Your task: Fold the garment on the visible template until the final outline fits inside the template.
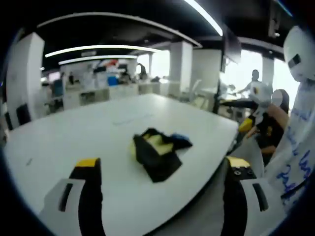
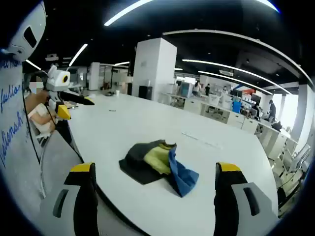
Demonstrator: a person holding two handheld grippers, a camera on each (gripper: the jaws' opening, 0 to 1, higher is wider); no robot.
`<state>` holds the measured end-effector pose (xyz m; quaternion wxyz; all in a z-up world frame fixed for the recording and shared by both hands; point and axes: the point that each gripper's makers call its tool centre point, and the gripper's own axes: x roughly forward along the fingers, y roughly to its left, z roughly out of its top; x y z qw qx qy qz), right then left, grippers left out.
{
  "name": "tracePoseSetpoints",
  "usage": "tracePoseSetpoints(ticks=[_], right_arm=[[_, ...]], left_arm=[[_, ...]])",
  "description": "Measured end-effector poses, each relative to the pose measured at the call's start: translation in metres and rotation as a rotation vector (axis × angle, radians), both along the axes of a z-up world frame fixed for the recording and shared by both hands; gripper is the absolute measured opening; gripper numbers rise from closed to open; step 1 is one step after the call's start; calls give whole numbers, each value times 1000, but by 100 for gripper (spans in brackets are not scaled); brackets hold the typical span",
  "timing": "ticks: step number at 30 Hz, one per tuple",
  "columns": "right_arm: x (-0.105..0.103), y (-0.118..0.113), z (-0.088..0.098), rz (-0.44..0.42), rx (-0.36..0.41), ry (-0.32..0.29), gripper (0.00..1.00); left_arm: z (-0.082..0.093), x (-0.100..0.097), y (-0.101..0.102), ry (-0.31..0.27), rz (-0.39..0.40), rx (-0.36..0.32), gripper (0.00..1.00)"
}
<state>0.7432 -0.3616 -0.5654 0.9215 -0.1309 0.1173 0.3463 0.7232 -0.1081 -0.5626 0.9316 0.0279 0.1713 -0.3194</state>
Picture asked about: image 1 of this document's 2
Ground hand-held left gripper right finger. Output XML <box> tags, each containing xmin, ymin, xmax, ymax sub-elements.
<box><xmin>221</xmin><ymin>156</ymin><xmax>284</xmax><ymax>236</ymax></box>

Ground dark thin cable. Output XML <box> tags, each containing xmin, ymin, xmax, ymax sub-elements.
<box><xmin>280</xmin><ymin>177</ymin><xmax>308</xmax><ymax>199</ymax></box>

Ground white ceiling light strip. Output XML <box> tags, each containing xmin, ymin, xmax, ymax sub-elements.
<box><xmin>183</xmin><ymin>0</ymin><xmax>223</xmax><ymax>36</ymax></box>
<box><xmin>45</xmin><ymin>45</ymin><xmax>162</xmax><ymax>59</ymax></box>
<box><xmin>58</xmin><ymin>55</ymin><xmax>138</xmax><ymax>66</ymax></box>

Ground white office chair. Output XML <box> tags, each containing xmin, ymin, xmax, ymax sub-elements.
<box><xmin>189</xmin><ymin>78</ymin><xmax>203</xmax><ymax>99</ymax></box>

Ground black chair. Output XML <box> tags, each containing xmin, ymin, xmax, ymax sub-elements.
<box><xmin>15</xmin><ymin>103</ymin><xmax>32</xmax><ymax>126</ymax></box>

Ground person's white printed clothing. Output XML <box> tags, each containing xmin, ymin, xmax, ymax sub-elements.
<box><xmin>264</xmin><ymin>78</ymin><xmax>315</xmax><ymax>222</ymax></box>

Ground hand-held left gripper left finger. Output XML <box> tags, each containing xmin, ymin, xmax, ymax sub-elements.
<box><xmin>39</xmin><ymin>157</ymin><xmax>107</xmax><ymax>236</ymax></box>

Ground black stand pole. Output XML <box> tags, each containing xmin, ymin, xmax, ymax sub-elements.
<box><xmin>213</xmin><ymin>71</ymin><xmax>222</xmax><ymax>114</ymax></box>

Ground white worn device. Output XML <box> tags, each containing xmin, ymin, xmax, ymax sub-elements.
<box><xmin>283</xmin><ymin>26</ymin><xmax>315</xmax><ymax>82</ymax></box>

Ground dark hanging panel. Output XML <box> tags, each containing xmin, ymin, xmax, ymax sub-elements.
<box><xmin>220</xmin><ymin>24</ymin><xmax>242</xmax><ymax>73</ymax></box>

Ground yellow blue black garment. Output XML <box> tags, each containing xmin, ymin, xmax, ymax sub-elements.
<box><xmin>129</xmin><ymin>127</ymin><xmax>194</xmax><ymax>184</ymax></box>

